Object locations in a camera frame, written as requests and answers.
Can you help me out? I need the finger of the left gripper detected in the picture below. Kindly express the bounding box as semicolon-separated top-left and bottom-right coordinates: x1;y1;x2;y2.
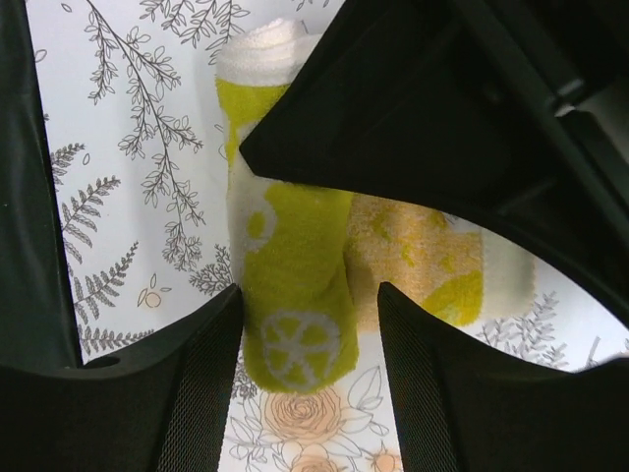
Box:
241;1;628;323

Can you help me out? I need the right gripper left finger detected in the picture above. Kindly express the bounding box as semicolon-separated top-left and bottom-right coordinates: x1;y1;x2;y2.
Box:
1;285;243;471

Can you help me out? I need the yellow lemon print towel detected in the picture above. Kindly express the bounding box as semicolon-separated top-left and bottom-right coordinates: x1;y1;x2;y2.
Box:
216;19;536;393

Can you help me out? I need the floral table mat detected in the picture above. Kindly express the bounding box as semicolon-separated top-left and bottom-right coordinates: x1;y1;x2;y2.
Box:
24;0;629;472

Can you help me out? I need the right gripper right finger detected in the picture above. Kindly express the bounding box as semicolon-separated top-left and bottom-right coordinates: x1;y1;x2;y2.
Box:
377;283;628;472

